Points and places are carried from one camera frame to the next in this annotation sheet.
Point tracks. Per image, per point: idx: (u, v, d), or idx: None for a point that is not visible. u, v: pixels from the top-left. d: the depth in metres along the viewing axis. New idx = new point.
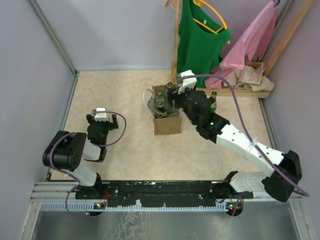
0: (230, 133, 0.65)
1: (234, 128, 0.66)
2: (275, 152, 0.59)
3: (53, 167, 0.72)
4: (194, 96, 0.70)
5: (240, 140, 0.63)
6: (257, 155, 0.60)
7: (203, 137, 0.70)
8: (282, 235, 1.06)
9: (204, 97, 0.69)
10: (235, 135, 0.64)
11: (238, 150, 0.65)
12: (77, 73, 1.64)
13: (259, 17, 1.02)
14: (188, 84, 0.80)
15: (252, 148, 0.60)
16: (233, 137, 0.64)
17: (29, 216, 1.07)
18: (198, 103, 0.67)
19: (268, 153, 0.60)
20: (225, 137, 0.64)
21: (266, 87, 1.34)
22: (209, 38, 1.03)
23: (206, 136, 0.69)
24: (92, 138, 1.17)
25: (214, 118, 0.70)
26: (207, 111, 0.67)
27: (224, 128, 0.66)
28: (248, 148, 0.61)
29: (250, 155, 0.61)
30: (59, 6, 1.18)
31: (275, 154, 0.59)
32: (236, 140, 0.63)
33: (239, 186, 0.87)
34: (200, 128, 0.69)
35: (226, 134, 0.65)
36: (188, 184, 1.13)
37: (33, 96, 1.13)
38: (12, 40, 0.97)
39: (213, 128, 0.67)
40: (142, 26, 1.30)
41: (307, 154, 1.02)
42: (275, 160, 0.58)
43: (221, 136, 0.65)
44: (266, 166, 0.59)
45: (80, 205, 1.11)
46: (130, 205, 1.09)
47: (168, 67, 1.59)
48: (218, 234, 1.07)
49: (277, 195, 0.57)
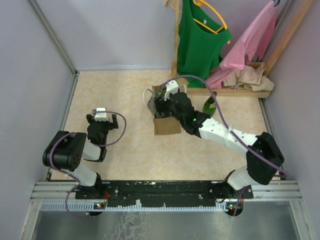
0: (209, 125, 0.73)
1: (212, 121, 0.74)
2: (249, 135, 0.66)
3: (53, 167, 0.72)
4: (176, 96, 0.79)
5: (218, 129, 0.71)
6: (233, 140, 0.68)
7: (188, 133, 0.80)
8: (282, 235, 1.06)
9: (185, 97, 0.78)
10: (214, 126, 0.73)
11: (219, 140, 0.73)
12: (77, 73, 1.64)
13: (259, 17, 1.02)
14: (171, 89, 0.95)
15: (228, 134, 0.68)
16: (212, 128, 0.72)
17: (29, 216, 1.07)
18: (179, 103, 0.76)
19: (243, 137, 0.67)
20: (206, 129, 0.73)
21: (266, 87, 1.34)
22: (210, 38, 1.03)
23: (191, 132, 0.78)
24: (91, 138, 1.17)
25: (196, 115, 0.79)
26: (188, 109, 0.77)
27: (205, 122, 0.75)
28: (225, 135, 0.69)
29: (229, 141, 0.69)
30: (59, 6, 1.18)
31: (249, 137, 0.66)
32: (214, 130, 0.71)
33: (237, 183, 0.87)
34: (184, 124, 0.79)
35: (206, 126, 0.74)
36: (188, 184, 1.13)
37: (33, 96, 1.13)
38: (11, 40, 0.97)
39: (196, 124, 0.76)
40: (142, 26, 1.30)
41: (307, 154, 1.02)
42: (249, 142, 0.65)
43: (202, 129, 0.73)
44: (242, 148, 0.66)
45: (79, 205, 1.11)
46: (130, 205, 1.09)
47: (168, 67, 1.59)
48: (218, 234, 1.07)
49: (260, 177, 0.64)
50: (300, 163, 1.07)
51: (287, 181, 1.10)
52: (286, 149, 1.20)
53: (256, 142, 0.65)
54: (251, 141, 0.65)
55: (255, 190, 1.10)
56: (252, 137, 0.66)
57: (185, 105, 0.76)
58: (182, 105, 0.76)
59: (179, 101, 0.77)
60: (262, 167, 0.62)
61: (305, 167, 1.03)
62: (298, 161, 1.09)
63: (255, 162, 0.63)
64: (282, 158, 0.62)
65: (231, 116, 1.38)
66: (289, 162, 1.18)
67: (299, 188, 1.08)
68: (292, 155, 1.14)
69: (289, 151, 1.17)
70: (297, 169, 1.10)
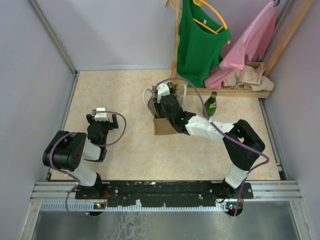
0: (194, 120, 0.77)
1: (196, 117, 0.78)
2: (227, 124, 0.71)
3: (53, 167, 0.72)
4: (165, 98, 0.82)
5: (201, 123, 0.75)
6: (213, 130, 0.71)
7: (178, 131, 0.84)
8: (282, 235, 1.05)
9: (174, 98, 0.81)
10: (198, 121, 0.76)
11: (203, 133, 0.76)
12: (77, 73, 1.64)
13: (259, 17, 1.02)
14: (163, 92, 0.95)
15: (209, 125, 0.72)
16: (196, 122, 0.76)
17: (29, 216, 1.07)
18: (167, 103, 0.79)
19: (222, 126, 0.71)
20: (191, 124, 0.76)
21: (266, 87, 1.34)
22: (210, 38, 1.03)
23: (180, 130, 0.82)
24: (92, 138, 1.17)
25: (184, 114, 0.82)
26: (176, 109, 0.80)
27: (190, 119, 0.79)
28: (206, 127, 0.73)
29: (211, 132, 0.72)
30: (59, 6, 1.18)
31: (227, 125, 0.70)
32: (198, 124, 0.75)
33: (234, 181, 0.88)
34: (173, 124, 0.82)
35: (192, 122, 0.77)
36: (188, 184, 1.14)
37: (33, 96, 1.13)
38: (11, 39, 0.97)
39: (183, 122, 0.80)
40: (142, 26, 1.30)
41: (307, 153, 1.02)
42: (226, 129, 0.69)
43: (188, 125, 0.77)
44: (220, 136, 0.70)
45: (80, 205, 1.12)
46: (130, 205, 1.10)
47: (168, 67, 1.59)
48: (218, 234, 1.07)
49: (241, 164, 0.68)
50: (300, 163, 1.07)
51: (287, 181, 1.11)
52: (286, 148, 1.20)
53: (234, 128, 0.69)
54: (228, 128, 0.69)
55: (254, 190, 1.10)
56: (229, 125, 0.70)
57: (173, 105, 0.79)
58: (171, 106, 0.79)
59: (167, 102, 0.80)
60: (241, 152, 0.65)
61: (305, 167, 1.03)
62: (298, 161, 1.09)
63: (234, 148, 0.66)
64: (262, 144, 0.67)
65: (231, 116, 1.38)
66: (288, 162, 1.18)
67: (299, 188, 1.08)
68: (292, 155, 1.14)
69: (289, 150, 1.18)
70: (297, 168, 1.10)
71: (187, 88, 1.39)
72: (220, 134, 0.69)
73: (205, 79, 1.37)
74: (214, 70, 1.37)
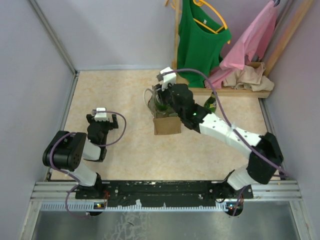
0: (210, 121, 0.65)
1: (214, 116, 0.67)
2: (252, 134, 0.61)
3: (53, 167, 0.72)
4: (176, 87, 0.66)
5: (220, 126, 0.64)
6: (235, 139, 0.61)
7: (187, 127, 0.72)
8: (282, 235, 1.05)
9: (186, 89, 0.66)
10: (215, 122, 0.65)
11: (220, 137, 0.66)
12: (77, 73, 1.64)
13: (259, 17, 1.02)
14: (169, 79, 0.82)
15: (231, 133, 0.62)
16: (213, 124, 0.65)
17: (29, 216, 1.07)
18: (180, 95, 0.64)
19: (246, 136, 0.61)
20: (206, 125, 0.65)
21: (266, 87, 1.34)
22: (210, 38, 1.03)
23: (190, 127, 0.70)
24: (92, 138, 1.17)
25: (196, 108, 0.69)
26: (189, 103, 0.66)
27: (206, 117, 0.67)
28: (227, 133, 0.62)
29: (230, 140, 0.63)
30: (59, 5, 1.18)
31: (252, 136, 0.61)
32: (216, 127, 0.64)
33: (237, 183, 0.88)
34: (183, 119, 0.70)
35: (207, 121, 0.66)
36: (188, 184, 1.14)
37: (33, 96, 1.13)
38: (11, 40, 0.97)
39: (196, 119, 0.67)
40: (142, 26, 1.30)
41: (307, 153, 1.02)
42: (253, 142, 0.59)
43: (203, 125, 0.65)
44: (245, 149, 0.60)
45: (80, 205, 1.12)
46: (130, 205, 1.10)
47: (168, 67, 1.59)
48: (218, 234, 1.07)
49: (259, 177, 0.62)
50: (300, 163, 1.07)
51: (287, 181, 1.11)
52: (286, 148, 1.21)
53: (259, 142, 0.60)
54: (255, 141, 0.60)
55: (255, 190, 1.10)
56: (255, 136, 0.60)
57: (187, 98, 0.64)
58: (184, 98, 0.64)
59: (179, 93, 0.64)
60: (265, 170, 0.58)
61: (305, 167, 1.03)
62: (298, 161, 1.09)
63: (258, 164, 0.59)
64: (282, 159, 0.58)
65: (231, 116, 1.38)
66: (288, 162, 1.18)
67: (299, 188, 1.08)
68: (292, 155, 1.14)
69: (288, 150, 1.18)
70: (297, 168, 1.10)
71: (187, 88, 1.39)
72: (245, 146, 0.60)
73: (205, 79, 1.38)
74: (214, 70, 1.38)
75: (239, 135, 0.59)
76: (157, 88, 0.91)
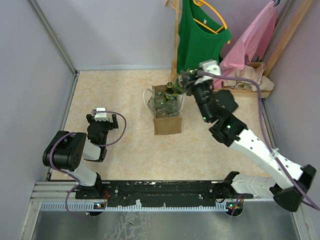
0: (248, 141, 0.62)
1: (251, 134, 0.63)
2: (294, 165, 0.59)
3: (53, 167, 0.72)
4: (221, 95, 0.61)
5: (260, 150, 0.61)
6: (276, 168, 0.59)
7: (215, 138, 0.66)
8: (283, 235, 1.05)
9: (233, 100, 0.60)
10: (253, 142, 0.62)
11: (254, 159, 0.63)
12: (77, 73, 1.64)
13: (259, 17, 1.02)
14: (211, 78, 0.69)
15: (272, 160, 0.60)
16: (251, 144, 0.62)
17: (29, 216, 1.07)
18: (225, 107, 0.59)
19: (287, 166, 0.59)
20: (243, 145, 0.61)
21: (266, 86, 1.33)
22: (210, 38, 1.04)
23: (221, 139, 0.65)
24: (91, 138, 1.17)
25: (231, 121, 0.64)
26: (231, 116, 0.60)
27: (241, 133, 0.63)
28: (268, 160, 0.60)
29: (268, 166, 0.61)
30: (59, 5, 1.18)
31: (294, 168, 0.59)
32: (255, 149, 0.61)
33: (242, 188, 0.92)
34: (216, 130, 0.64)
35: (244, 141, 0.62)
36: (188, 184, 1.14)
37: (33, 96, 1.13)
38: (11, 40, 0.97)
39: (230, 134, 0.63)
40: (142, 26, 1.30)
41: (307, 153, 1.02)
42: (296, 175, 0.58)
43: (239, 143, 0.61)
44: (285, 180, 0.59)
45: (80, 205, 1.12)
46: (130, 205, 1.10)
47: (169, 67, 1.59)
48: (218, 234, 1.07)
49: (287, 206, 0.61)
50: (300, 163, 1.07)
51: None
52: (285, 148, 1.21)
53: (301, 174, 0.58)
54: (296, 173, 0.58)
55: None
56: (298, 168, 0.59)
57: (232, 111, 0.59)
58: (229, 111, 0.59)
59: (225, 105, 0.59)
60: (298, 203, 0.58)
61: (305, 168, 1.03)
62: (298, 161, 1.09)
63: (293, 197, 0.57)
64: None
65: None
66: None
67: None
68: (292, 155, 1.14)
69: (288, 150, 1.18)
70: None
71: None
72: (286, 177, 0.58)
73: None
74: None
75: (282, 165, 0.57)
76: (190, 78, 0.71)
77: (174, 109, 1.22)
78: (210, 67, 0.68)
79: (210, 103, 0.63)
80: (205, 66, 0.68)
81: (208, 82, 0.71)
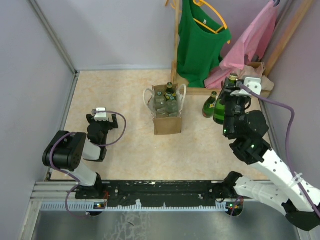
0: (272, 164, 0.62)
1: (275, 156, 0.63)
2: (315, 191, 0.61)
3: (53, 167, 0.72)
4: (254, 117, 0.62)
5: (282, 174, 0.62)
6: (297, 193, 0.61)
7: (237, 155, 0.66)
8: (283, 235, 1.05)
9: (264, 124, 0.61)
10: (277, 165, 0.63)
11: (275, 180, 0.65)
12: (77, 72, 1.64)
13: (259, 17, 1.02)
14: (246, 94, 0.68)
15: (295, 184, 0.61)
16: (274, 167, 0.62)
17: (29, 216, 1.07)
18: (257, 130, 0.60)
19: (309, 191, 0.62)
20: (268, 167, 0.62)
21: (266, 87, 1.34)
22: (210, 38, 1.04)
23: (242, 157, 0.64)
24: (91, 138, 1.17)
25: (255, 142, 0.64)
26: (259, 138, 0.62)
27: (266, 155, 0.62)
28: (290, 185, 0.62)
29: (289, 189, 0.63)
30: (59, 5, 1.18)
31: (316, 193, 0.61)
32: (278, 173, 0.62)
33: (247, 193, 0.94)
34: (239, 149, 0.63)
35: (269, 163, 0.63)
36: (188, 184, 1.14)
37: (33, 96, 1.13)
38: (11, 40, 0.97)
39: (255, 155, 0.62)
40: (142, 26, 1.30)
41: (307, 153, 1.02)
42: (316, 201, 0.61)
43: (263, 165, 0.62)
44: (305, 205, 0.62)
45: (79, 205, 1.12)
46: (130, 205, 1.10)
47: (169, 67, 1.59)
48: (218, 234, 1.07)
49: (301, 225, 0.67)
50: (300, 162, 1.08)
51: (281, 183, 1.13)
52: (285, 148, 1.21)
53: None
54: (317, 199, 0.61)
55: None
56: (319, 193, 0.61)
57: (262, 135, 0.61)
58: (260, 135, 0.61)
59: (257, 128, 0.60)
60: (315, 224, 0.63)
61: (305, 167, 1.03)
62: (298, 161, 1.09)
63: (311, 219, 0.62)
64: None
65: None
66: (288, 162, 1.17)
67: None
68: (292, 155, 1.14)
69: (288, 150, 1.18)
70: (297, 168, 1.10)
71: (187, 88, 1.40)
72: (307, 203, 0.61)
73: (205, 79, 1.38)
74: (214, 70, 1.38)
75: (304, 192, 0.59)
76: (227, 88, 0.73)
77: (174, 109, 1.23)
78: (251, 83, 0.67)
79: (241, 120, 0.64)
80: (246, 81, 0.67)
81: (243, 98, 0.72)
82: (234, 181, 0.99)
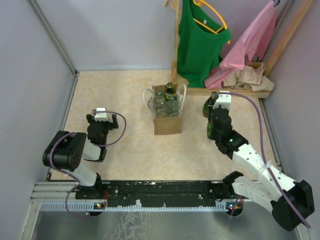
0: (246, 153, 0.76)
1: (250, 148, 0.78)
2: (286, 178, 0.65)
3: (53, 167, 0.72)
4: (217, 112, 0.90)
5: (255, 161, 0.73)
6: (268, 178, 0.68)
7: (221, 150, 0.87)
8: (283, 235, 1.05)
9: (225, 115, 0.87)
10: (250, 154, 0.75)
11: (253, 171, 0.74)
12: (77, 73, 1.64)
13: (259, 17, 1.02)
14: (221, 102, 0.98)
15: (265, 170, 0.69)
16: (248, 156, 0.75)
17: (29, 216, 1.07)
18: (218, 119, 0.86)
19: (280, 178, 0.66)
20: (241, 155, 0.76)
21: (266, 87, 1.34)
22: (210, 38, 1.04)
23: (224, 150, 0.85)
24: (91, 138, 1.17)
25: (232, 135, 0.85)
26: (225, 127, 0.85)
27: (242, 147, 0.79)
28: (260, 169, 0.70)
29: (262, 176, 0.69)
30: (59, 6, 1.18)
31: (286, 180, 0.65)
32: (250, 160, 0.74)
33: (242, 192, 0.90)
34: (219, 142, 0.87)
35: (243, 152, 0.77)
36: (188, 184, 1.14)
37: (33, 96, 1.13)
38: (11, 40, 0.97)
39: (230, 144, 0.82)
40: (142, 26, 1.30)
41: (307, 152, 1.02)
42: (285, 186, 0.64)
43: (237, 153, 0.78)
44: (276, 191, 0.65)
45: (80, 205, 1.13)
46: (130, 205, 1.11)
47: (169, 67, 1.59)
48: (218, 234, 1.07)
49: (283, 223, 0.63)
50: (300, 163, 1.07)
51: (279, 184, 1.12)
52: (285, 148, 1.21)
53: (293, 188, 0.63)
54: (288, 186, 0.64)
55: None
56: (290, 181, 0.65)
57: (224, 122, 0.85)
58: (222, 122, 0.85)
59: (219, 118, 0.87)
60: (291, 218, 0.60)
61: (305, 167, 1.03)
62: (297, 161, 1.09)
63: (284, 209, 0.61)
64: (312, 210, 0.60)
65: (232, 116, 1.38)
66: (288, 162, 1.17)
67: None
68: (292, 154, 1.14)
69: (289, 150, 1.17)
70: (296, 168, 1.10)
71: (187, 88, 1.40)
72: (277, 188, 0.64)
73: (205, 79, 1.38)
74: (215, 70, 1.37)
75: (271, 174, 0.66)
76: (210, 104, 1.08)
77: (174, 109, 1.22)
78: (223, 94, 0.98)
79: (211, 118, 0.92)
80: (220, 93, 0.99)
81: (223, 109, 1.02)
82: (234, 178, 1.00)
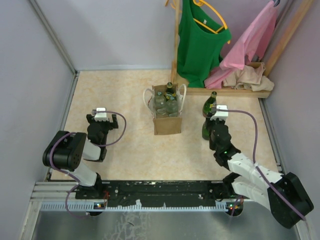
0: (238, 159, 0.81)
1: (241, 156, 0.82)
2: (274, 173, 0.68)
3: (53, 167, 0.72)
4: (218, 128, 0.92)
5: (245, 164, 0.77)
6: (257, 176, 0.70)
7: (219, 163, 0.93)
8: (283, 235, 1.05)
9: (226, 132, 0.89)
10: (242, 160, 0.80)
11: (246, 174, 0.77)
12: (77, 73, 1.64)
13: (259, 17, 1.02)
14: (220, 115, 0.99)
15: (253, 169, 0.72)
16: (240, 161, 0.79)
17: (29, 216, 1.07)
18: (219, 136, 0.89)
19: (268, 174, 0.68)
20: (234, 162, 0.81)
21: (266, 87, 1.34)
22: (210, 38, 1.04)
23: (221, 163, 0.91)
24: (91, 138, 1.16)
25: (229, 149, 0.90)
26: (225, 143, 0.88)
27: (234, 155, 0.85)
28: (250, 169, 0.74)
29: (253, 176, 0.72)
30: (59, 5, 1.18)
31: (274, 174, 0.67)
32: (241, 164, 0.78)
33: (243, 191, 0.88)
34: (217, 155, 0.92)
35: (235, 159, 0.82)
36: (188, 184, 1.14)
37: (33, 96, 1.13)
38: (11, 40, 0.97)
39: (226, 156, 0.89)
40: (142, 26, 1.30)
41: (307, 152, 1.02)
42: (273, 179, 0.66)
43: (231, 161, 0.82)
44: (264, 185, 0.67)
45: (80, 205, 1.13)
46: (130, 205, 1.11)
47: (169, 67, 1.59)
48: (218, 234, 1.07)
49: (282, 219, 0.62)
50: (300, 163, 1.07)
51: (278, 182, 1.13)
52: (285, 148, 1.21)
53: (280, 180, 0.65)
54: (275, 179, 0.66)
55: None
56: (277, 175, 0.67)
57: (224, 139, 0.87)
58: (222, 139, 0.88)
59: (219, 135, 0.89)
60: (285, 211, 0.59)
61: (305, 167, 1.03)
62: (297, 161, 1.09)
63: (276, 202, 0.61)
64: (309, 204, 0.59)
65: (232, 116, 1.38)
66: (288, 162, 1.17)
67: None
68: (292, 154, 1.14)
69: (289, 150, 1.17)
70: (296, 168, 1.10)
71: (187, 88, 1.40)
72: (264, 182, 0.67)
73: (205, 79, 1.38)
74: (215, 70, 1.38)
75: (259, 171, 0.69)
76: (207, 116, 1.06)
77: (174, 109, 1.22)
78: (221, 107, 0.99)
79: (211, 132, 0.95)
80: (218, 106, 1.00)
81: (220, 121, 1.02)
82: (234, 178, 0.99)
